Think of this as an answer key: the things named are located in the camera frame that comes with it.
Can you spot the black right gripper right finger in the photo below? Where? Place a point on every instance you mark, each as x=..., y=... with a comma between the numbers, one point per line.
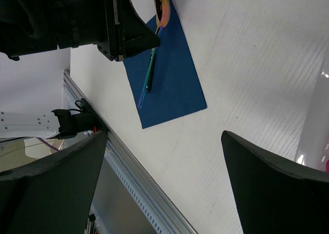
x=274, y=194

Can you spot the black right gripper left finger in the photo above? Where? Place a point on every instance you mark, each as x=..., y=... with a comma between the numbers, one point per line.
x=53, y=194

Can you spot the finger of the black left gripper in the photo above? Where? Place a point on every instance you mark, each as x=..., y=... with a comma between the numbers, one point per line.
x=137, y=36

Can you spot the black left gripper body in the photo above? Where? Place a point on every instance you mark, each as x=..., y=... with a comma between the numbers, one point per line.
x=112, y=43

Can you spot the gold fork green handle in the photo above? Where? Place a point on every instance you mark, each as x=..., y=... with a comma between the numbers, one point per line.
x=151, y=66

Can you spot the iridescent rainbow spoon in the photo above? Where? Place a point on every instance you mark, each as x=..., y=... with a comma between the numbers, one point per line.
x=163, y=12

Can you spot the blue paper napkin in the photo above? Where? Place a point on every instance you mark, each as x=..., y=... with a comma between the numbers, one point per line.
x=176, y=89

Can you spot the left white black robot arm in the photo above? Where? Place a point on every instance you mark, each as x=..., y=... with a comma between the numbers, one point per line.
x=33, y=26

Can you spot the white slotted cable duct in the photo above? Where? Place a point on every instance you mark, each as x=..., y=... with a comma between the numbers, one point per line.
x=136, y=212

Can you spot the aluminium mounting rail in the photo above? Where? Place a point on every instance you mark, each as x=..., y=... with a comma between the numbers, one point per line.
x=106, y=197

